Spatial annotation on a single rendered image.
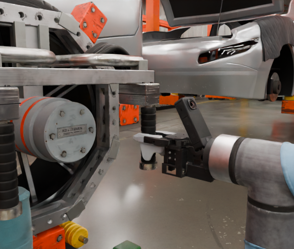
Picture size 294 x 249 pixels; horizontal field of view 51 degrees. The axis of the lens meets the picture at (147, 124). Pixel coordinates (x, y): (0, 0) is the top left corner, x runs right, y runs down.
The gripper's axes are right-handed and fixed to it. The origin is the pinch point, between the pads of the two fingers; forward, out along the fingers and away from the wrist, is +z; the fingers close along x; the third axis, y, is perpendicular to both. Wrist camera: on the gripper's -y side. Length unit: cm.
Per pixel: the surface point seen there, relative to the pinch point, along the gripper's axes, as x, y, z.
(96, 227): 65, 83, 100
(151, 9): 339, -119, 289
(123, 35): 55, -33, 63
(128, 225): 81, 83, 87
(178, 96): 339, 17, 233
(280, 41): 272, -48, 62
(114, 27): 49, -36, 62
